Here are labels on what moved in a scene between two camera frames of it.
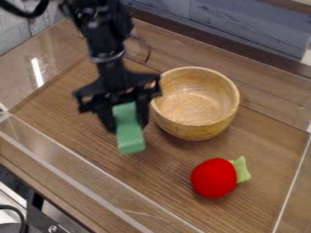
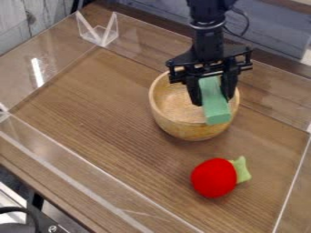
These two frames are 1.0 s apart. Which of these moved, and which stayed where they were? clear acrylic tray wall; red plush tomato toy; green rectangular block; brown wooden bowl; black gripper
Moved: green rectangular block; black gripper
Stayed: clear acrylic tray wall; red plush tomato toy; brown wooden bowl
